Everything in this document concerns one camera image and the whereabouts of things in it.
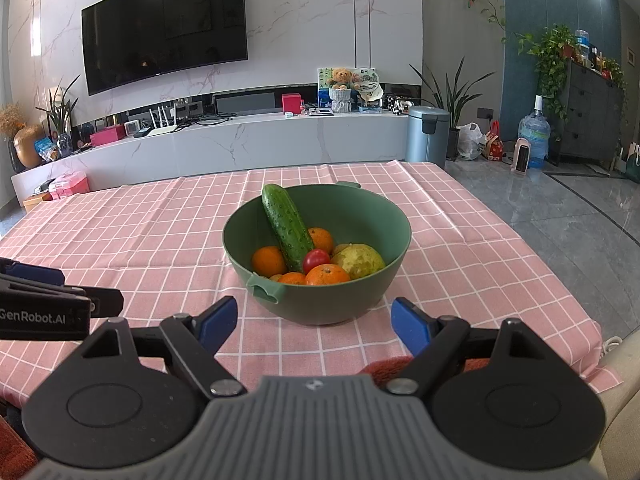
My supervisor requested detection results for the reddish brown cloth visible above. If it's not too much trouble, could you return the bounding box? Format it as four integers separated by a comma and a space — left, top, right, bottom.
0, 355, 496, 466

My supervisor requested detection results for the white marble TV cabinet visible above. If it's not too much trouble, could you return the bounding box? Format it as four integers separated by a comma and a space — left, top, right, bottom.
11, 109, 422, 202

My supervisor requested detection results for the flat pink box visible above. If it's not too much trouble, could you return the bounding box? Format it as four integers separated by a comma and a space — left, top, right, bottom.
89, 126, 126, 147

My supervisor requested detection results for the white router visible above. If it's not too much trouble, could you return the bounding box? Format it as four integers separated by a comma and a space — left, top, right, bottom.
147, 104, 182, 136

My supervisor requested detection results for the blue-grey pedal trash can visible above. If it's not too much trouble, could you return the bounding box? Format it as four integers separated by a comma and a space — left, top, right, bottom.
404, 105, 451, 170

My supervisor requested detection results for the pink checked tablecloth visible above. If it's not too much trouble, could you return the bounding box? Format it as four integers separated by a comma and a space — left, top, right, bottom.
0, 160, 623, 413

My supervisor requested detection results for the green colander bowl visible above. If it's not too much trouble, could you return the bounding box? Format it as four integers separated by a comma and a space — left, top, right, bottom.
222, 181, 412, 326

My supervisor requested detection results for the white plastic bag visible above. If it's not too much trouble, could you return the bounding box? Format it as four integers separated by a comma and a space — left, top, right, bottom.
457, 122, 488, 161

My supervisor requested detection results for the beige cushion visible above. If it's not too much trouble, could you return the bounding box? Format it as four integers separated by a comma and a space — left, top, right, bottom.
580, 332, 640, 480

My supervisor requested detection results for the red tomato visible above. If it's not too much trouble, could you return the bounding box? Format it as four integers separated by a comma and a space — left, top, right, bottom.
302, 248, 332, 274

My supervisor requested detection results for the teddy bear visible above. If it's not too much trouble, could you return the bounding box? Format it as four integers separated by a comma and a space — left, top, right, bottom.
329, 67, 354, 92

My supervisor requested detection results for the leafy pothos plant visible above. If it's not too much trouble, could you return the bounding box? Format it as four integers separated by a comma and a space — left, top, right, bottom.
515, 24, 582, 122

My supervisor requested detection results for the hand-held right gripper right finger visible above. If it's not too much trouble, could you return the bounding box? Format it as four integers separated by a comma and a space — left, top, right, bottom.
382, 297, 562, 396

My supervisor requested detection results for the plant in glass vase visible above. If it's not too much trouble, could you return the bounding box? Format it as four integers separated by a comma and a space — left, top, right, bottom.
36, 74, 82, 157

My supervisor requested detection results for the long-leaved potted plant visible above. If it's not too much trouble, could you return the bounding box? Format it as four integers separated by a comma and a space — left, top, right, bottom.
409, 56, 497, 162

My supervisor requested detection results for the brown round vase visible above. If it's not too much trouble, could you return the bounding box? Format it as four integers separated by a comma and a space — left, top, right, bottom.
13, 124, 47, 170

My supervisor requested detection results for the blue water jug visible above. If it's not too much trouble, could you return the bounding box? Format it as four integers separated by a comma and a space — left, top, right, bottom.
517, 95, 552, 170

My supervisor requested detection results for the round paper fan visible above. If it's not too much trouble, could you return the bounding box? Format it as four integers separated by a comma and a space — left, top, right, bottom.
352, 65, 385, 101

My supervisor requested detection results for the grey soundbar speaker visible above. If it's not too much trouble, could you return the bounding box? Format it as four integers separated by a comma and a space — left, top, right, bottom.
213, 90, 277, 115

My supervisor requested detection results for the green cucumber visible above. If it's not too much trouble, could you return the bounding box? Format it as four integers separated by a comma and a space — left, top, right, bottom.
261, 183, 317, 274

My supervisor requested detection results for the red gift box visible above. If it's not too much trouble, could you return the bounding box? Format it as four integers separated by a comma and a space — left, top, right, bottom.
482, 120, 505, 162

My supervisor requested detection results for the yellow-green pear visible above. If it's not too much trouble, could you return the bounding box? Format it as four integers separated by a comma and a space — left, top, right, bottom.
331, 243, 387, 281

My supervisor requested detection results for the grey drawer cabinet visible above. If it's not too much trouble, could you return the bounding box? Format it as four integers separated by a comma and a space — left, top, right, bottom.
557, 59, 626, 164

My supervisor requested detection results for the black curved television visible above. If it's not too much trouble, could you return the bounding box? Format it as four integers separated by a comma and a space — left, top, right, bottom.
81, 0, 250, 97

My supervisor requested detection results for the pink storage box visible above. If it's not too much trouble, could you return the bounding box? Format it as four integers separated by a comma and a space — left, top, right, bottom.
48, 170, 91, 200

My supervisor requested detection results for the white knitted pot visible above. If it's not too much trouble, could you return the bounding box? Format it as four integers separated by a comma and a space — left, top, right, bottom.
330, 87, 355, 114

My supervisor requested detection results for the white space heater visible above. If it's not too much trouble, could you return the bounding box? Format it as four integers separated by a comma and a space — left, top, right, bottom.
510, 137, 532, 174

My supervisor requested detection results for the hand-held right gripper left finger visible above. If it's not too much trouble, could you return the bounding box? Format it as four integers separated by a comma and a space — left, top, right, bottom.
80, 295, 249, 397

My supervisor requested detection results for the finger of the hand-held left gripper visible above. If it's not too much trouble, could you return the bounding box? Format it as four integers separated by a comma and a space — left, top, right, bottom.
82, 287, 125, 319
0, 258, 87, 297

